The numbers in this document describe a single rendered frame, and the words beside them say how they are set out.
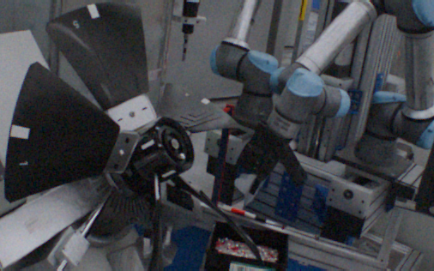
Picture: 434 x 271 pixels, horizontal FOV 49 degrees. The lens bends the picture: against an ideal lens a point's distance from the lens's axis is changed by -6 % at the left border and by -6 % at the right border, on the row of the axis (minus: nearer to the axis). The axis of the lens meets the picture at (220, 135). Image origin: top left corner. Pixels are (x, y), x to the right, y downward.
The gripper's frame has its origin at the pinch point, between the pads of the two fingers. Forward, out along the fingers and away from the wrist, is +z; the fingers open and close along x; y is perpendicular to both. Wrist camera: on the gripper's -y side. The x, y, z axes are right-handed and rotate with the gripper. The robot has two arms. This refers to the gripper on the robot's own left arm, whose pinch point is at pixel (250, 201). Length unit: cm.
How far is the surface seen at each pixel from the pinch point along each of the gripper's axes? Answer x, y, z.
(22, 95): 53, 33, -23
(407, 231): -165, -75, 53
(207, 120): 1.7, 18.4, -13.1
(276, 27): -654, 159, 83
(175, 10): 18, 30, -37
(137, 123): 23.3, 25.8, -14.0
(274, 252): -11.2, -12.5, 16.1
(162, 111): 6.5, 28.0, -10.9
